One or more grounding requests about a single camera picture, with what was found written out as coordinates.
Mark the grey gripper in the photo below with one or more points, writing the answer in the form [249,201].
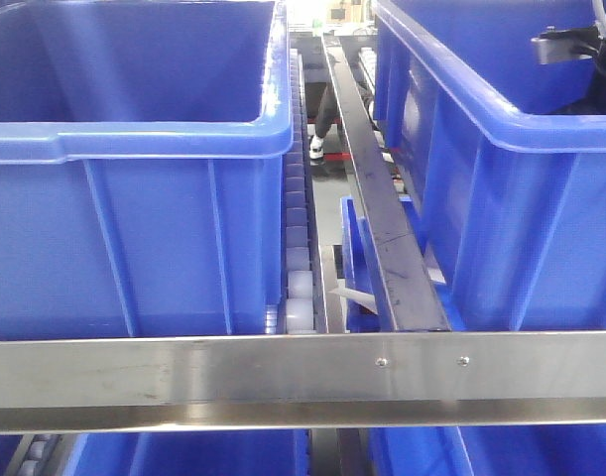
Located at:
[554,46]

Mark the blue bin lower shelf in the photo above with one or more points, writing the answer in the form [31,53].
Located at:
[355,272]

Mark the large blue bin right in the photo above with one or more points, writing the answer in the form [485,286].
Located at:
[511,178]

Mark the large blue bin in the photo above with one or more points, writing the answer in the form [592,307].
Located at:
[142,148]
[511,178]

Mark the person in background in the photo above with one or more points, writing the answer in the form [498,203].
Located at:
[327,112]

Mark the white roller track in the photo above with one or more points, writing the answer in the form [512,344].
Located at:
[295,311]

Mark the large blue bin left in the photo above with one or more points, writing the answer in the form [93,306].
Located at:
[142,148]

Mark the steel shelf divider rail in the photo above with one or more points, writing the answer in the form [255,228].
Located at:
[405,296]

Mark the steel shelf front rail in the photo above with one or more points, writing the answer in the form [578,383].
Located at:
[316,380]

